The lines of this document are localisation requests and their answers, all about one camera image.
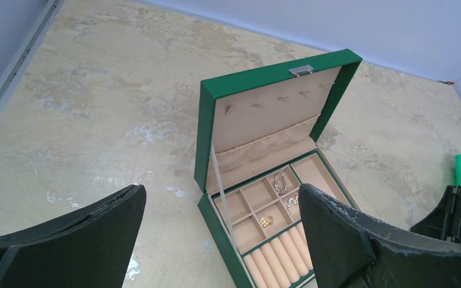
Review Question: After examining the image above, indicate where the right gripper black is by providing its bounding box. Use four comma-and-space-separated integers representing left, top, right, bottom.
410, 185, 461, 244

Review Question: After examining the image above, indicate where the green jewelry box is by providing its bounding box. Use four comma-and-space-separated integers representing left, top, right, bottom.
193, 49, 363, 288

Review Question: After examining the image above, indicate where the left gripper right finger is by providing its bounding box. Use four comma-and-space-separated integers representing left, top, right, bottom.
299, 184, 461, 287

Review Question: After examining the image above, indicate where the green ring tray insert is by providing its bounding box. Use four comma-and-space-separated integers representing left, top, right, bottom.
198, 149, 357, 287

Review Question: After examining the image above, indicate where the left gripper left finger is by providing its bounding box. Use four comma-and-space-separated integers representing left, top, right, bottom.
0, 185, 146, 287

